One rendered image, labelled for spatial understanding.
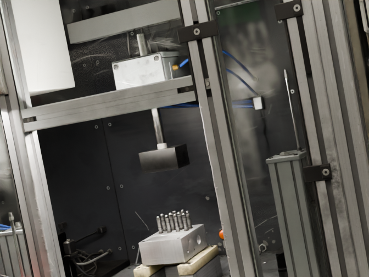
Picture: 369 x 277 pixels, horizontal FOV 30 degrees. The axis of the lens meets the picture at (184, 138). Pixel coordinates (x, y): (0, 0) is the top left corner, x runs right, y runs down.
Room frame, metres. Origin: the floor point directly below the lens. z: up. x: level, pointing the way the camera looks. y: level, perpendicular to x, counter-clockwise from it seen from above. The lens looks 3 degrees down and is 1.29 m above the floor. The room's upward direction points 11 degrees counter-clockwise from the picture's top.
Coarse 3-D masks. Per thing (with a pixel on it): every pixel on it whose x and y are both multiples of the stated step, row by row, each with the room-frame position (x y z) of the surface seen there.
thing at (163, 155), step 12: (156, 108) 1.44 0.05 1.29; (156, 120) 1.44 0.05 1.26; (156, 132) 1.44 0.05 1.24; (144, 156) 1.44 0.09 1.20; (156, 156) 1.42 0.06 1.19; (168, 156) 1.41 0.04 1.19; (180, 156) 1.42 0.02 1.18; (144, 168) 1.44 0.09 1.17; (156, 168) 1.43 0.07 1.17; (168, 168) 1.42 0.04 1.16
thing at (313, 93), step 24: (288, 0) 1.11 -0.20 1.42; (288, 24) 1.11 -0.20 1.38; (312, 24) 1.10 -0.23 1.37; (312, 48) 1.10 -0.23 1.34; (312, 72) 1.10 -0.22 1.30; (312, 96) 1.11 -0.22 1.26; (312, 120) 1.11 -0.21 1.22; (312, 144) 1.11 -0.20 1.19; (336, 168) 1.10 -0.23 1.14; (336, 192) 1.10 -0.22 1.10; (336, 216) 1.11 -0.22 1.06; (72, 240) 1.54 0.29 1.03; (336, 240) 1.11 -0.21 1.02; (72, 264) 1.55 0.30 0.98; (96, 264) 1.70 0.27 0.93; (120, 264) 1.69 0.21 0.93; (336, 264) 1.11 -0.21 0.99
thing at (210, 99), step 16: (192, 0) 1.17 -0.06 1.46; (192, 16) 1.18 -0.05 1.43; (208, 80) 1.18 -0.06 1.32; (16, 144) 1.34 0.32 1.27; (32, 144) 1.35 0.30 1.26; (224, 176) 1.18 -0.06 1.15; (32, 224) 1.34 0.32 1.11; (48, 224) 1.35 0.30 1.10; (240, 256) 1.18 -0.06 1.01; (240, 272) 1.18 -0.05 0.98
